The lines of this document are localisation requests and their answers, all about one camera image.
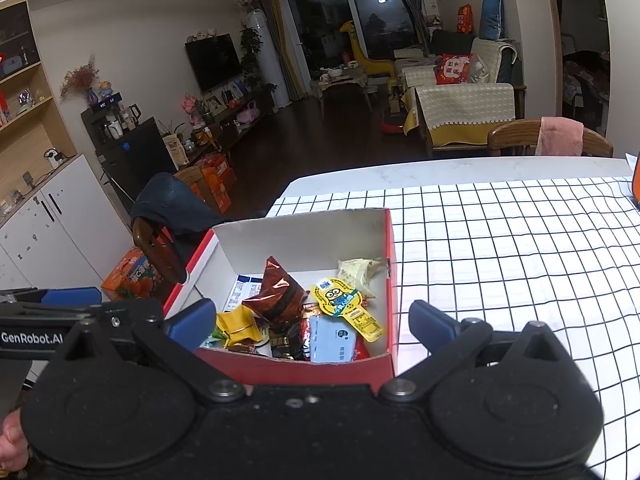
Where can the light blue snack packet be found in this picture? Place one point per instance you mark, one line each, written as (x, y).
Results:
(330, 340)

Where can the patterned window curtain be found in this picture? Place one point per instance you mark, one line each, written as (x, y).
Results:
(407, 5)
(282, 45)

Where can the wooden wall shelf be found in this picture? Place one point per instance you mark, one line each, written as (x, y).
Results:
(30, 130)

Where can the person's left hand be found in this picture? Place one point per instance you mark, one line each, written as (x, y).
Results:
(12, 440)

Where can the red printed cushion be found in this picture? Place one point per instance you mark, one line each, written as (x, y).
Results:
(452, 70)

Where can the coffee table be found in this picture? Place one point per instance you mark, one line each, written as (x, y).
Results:
(345, 85)

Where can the white standing air conditioner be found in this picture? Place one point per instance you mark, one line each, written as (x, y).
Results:
(267, 60)

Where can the brown paper bag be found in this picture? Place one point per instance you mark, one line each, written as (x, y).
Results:
(176, 150)

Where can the yellow candy packet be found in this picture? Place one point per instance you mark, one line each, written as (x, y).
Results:
(237, 325)

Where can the red and white cardboard box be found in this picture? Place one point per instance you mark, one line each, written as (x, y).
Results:
(300, 240)

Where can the dried flower vase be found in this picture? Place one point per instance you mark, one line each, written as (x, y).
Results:
(82, 80)

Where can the stack of orange cartons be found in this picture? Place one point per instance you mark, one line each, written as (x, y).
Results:
(217, 185)

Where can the green bar snack packet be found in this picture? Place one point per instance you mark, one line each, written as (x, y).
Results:
(216, 335)

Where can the low television cabinet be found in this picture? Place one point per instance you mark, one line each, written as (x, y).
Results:
(240, 120)

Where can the red snack packet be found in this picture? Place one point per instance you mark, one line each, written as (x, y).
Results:
(361, 350)

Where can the white and blue snack packet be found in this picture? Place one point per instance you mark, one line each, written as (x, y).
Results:
(245, 292)

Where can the orange printed box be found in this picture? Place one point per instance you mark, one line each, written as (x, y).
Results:
(132, 275)

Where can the pale yellow snack packet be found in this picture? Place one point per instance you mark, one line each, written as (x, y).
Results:
(355, 270)

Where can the green potted plant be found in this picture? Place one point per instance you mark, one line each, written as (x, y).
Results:
(251, 57)

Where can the pink towel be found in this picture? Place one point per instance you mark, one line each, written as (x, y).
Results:
(560, 135)

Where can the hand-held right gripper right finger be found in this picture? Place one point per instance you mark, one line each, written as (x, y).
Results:
(431, 322)

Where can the dark blue garment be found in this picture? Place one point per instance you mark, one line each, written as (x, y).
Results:
(175, 210)

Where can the maroon foil snack packet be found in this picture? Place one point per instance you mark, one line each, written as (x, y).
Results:
(275, 295)

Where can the black cabinet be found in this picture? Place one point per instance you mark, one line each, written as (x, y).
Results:
(140, 165)

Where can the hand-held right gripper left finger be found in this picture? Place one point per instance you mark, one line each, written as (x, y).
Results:
(192, 320)

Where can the white floor cabinet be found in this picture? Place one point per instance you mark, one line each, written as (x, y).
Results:
(60, 230)

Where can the yellow cartoon snack packet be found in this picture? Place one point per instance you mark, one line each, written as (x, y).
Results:
(337, 300)

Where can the orange and green pen holder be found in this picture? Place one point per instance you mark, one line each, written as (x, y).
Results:
(636, 185)

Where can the blue pillow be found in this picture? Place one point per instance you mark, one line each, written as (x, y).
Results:
(492, 17)

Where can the wooden chair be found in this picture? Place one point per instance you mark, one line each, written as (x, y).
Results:
(510, 135)
(155, 255)

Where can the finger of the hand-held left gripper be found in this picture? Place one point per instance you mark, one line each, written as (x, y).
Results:
(70, 296)

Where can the black snack packet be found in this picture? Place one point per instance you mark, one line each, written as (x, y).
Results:
(287, 338)

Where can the cream and yellow armchair cover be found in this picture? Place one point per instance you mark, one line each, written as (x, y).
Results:
(465, 110)

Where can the yellow giraffe toy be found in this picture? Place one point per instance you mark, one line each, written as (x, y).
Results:
(362, 57)

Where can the dark brown snack packet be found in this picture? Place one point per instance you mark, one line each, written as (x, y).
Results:
(245, 348)

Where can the white electric kettle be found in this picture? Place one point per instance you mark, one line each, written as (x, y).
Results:
(113, 131)

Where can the red printed bag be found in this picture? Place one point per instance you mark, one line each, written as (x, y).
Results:
(464, 19)

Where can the black television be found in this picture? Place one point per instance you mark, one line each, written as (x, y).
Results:
(212, 62)

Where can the red floor object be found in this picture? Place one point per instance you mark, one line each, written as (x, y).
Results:
(392, 127)

